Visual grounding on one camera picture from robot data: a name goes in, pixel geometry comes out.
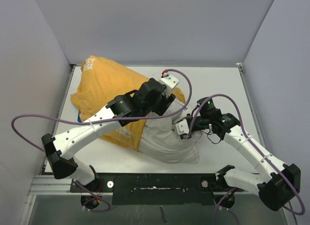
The blue yellow Mickey pillowcase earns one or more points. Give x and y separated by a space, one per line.
101 81

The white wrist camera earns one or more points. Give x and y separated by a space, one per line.
170 82
181 127

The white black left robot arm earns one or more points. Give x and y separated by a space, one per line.
154 96

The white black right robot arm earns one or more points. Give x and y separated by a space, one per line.
275 182

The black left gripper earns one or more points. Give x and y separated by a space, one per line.
163 102

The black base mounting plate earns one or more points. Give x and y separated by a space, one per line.
159 189

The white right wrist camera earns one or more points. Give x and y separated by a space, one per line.
181 127

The aluminium frame rail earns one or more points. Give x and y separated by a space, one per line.
46 185

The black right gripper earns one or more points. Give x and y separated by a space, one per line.
188 116

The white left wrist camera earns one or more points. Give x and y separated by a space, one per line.
170 82

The white pillow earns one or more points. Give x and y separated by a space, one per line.
161 142

